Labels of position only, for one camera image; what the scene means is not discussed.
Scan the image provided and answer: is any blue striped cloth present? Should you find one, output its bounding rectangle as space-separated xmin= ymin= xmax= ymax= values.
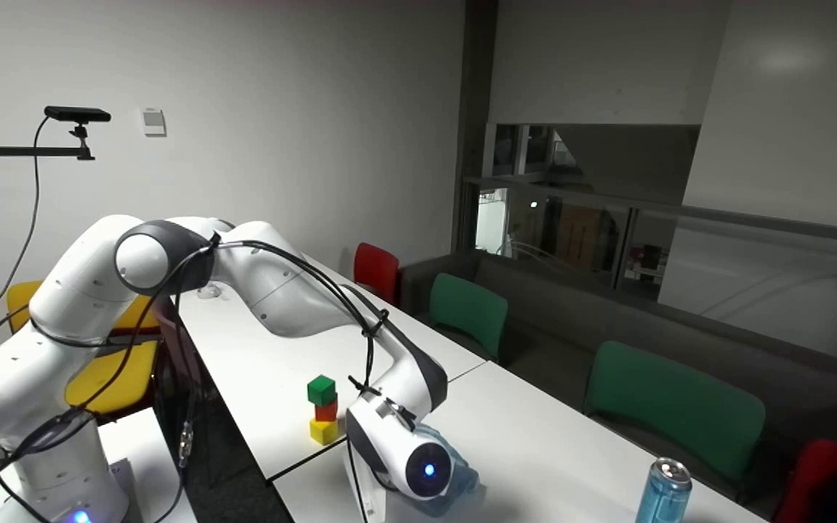
xmin=448 ymin=446 xmax=480 ymax=496

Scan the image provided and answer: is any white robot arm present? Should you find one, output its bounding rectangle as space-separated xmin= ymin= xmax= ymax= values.
xmin=0 ymin=214 xmax=455 ymax=523

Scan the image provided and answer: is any red chair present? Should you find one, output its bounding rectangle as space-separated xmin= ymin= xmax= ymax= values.
xmin=772 ymin=438 xmax=837 ymax=523
xmin=353 ymin=242 xmax=401 ymax=303

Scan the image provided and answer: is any near green chair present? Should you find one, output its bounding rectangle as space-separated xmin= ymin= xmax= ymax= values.
xmin=426 ymin=272 xmax=507 ymax=359

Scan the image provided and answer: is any green chair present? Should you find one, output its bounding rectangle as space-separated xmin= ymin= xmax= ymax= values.
xmin=426 ymin=272 xmax=507 ymax=359
xmin=584 ymin=340 xmax=767 ymax=481

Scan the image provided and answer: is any grey long sofa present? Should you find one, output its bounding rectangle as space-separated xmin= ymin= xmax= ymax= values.
xmin=397 ymin=256 xmax=837 ymax=515

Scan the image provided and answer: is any green cube block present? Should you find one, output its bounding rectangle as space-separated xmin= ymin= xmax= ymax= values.
xmin=308 ymin=374 xmax=337 ymax=406

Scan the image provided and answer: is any red cube block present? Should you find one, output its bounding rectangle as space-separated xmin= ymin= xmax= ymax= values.
xmin=313 ymin=400 xmax=337 ymax=422

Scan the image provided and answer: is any yellow cube block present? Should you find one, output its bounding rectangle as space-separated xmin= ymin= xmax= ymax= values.
xmin=308 ymin=417 xmax=339 ymax=444

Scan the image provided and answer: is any yellow chair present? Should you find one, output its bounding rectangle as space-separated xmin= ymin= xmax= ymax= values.
xmin=3 ymin=275 xmax=161 ymax=417

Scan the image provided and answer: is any far green chair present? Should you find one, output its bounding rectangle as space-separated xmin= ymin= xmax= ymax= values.
xmin=584 ymin=340 xmax=767 ymax=481

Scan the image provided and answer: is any camera on black stand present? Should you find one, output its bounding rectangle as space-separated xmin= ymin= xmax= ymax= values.
xmin=0 ymin=102 xmax=112 ymax=168

